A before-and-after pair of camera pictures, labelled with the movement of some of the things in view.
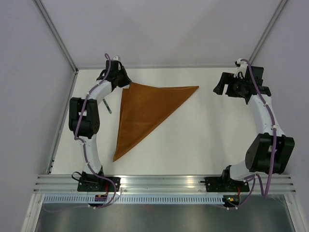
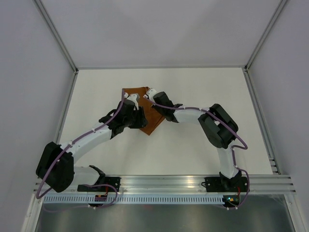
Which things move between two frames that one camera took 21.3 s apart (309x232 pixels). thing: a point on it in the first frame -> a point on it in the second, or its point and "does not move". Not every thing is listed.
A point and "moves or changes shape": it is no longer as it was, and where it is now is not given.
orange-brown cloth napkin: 143,108 moves or changes shape
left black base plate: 96,184 does not move
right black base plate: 225,184 does not move
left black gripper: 127,80 -> 141,122
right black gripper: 225,78 -> 156,107
